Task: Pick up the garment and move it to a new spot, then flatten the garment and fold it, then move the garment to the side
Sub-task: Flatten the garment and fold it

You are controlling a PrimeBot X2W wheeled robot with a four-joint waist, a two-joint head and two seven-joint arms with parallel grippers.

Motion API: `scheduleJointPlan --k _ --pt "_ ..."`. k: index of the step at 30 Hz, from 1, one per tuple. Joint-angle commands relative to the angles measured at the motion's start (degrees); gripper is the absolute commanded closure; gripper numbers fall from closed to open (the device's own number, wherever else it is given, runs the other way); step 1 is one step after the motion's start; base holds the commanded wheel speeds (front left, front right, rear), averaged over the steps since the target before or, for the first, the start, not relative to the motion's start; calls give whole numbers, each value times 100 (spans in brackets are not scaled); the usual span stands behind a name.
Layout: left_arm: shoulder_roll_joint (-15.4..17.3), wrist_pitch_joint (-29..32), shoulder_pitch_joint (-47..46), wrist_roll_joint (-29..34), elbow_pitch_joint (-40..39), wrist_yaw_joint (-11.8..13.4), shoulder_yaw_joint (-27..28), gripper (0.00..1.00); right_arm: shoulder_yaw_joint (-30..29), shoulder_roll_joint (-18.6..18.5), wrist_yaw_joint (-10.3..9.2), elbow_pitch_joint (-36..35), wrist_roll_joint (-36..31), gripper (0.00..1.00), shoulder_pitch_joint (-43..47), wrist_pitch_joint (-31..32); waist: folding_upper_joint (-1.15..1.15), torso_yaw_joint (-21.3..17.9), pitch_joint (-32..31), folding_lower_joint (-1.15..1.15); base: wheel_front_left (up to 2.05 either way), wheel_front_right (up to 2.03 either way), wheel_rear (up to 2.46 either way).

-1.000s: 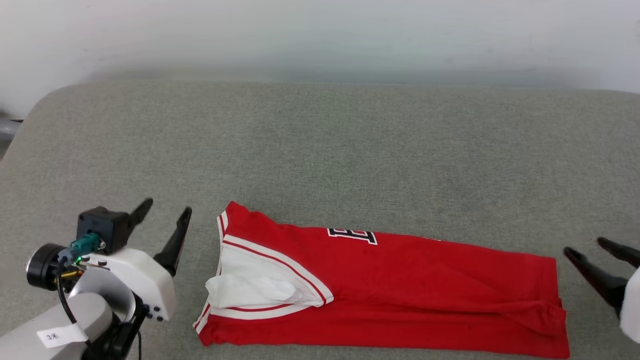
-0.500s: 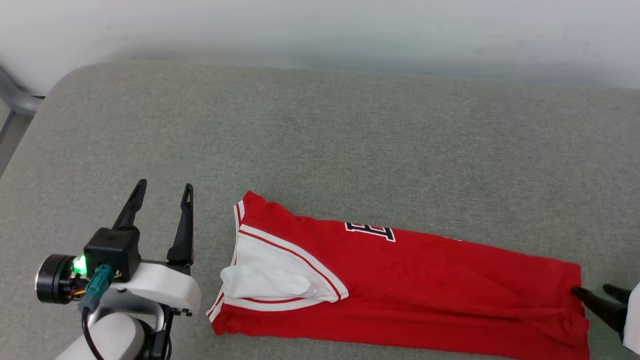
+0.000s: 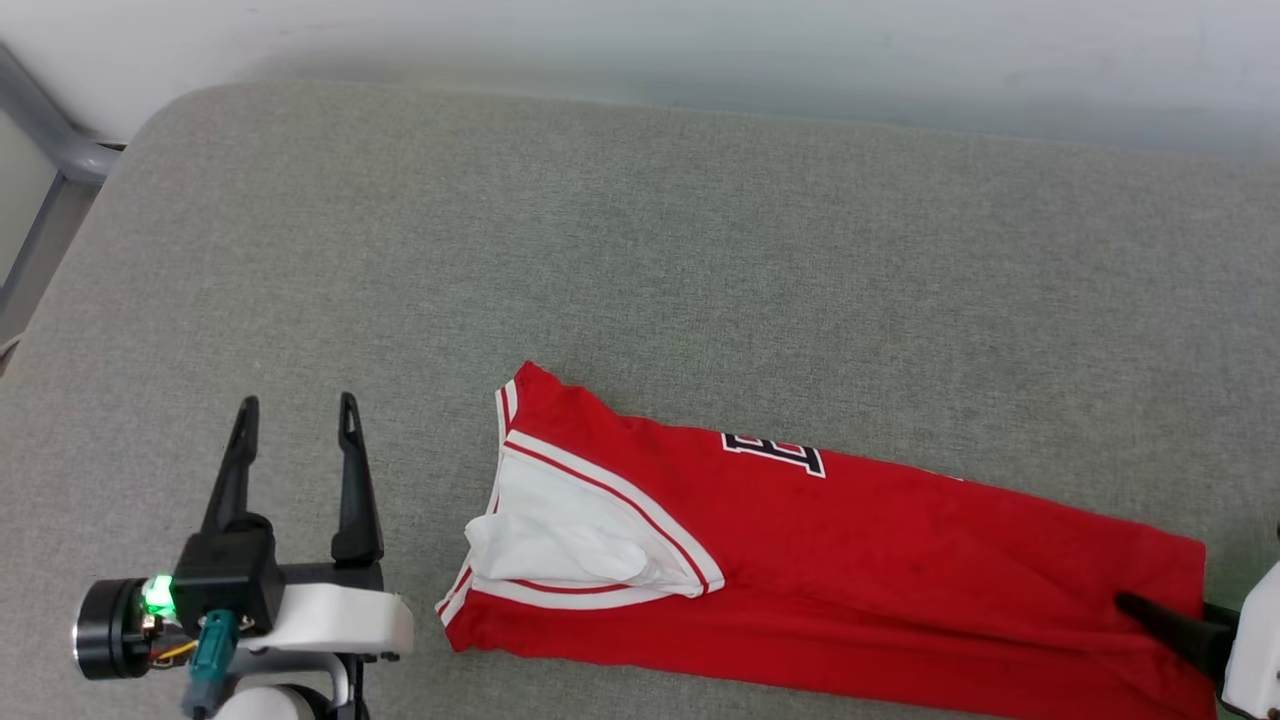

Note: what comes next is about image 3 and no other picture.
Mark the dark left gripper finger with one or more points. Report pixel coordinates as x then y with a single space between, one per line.
235 470
355 500

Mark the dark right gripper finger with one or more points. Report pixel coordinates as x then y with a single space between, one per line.
1185 635

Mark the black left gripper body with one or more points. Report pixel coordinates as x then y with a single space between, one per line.
225 570

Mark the red white basketball jersey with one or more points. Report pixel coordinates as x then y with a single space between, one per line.
850 560

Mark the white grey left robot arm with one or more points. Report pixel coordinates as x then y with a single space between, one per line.
270 700

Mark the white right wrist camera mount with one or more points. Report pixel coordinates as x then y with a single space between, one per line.
1258 640

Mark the grey metal frame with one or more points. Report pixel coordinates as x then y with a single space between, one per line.
60 150

